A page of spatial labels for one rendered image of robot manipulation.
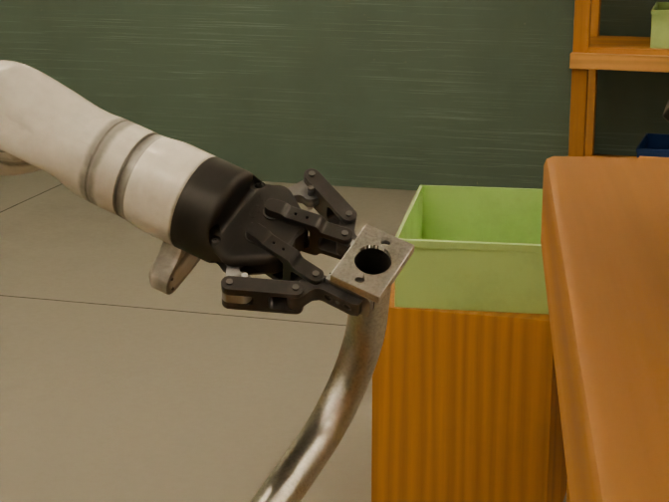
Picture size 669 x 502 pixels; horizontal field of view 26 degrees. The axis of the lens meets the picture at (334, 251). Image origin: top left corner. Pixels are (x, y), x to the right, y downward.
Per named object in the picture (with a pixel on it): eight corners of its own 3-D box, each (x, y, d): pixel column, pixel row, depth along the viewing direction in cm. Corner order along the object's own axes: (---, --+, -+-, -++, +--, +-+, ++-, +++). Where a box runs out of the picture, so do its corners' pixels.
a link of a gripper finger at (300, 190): (262, 186, 109) (276, 207, 108) (316, 165, 111) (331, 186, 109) (262, 207, 111) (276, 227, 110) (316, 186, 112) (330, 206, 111)
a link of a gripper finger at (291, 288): (221, 297, 106) (303, 295, 106) (221, 317, 105) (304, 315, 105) (220, 274, 104) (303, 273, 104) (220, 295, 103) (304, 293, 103)
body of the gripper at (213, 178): (155, 203, 104) (268, 256, 102) (218, 129, 109) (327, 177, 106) (161, 267, 110) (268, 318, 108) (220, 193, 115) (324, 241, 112)
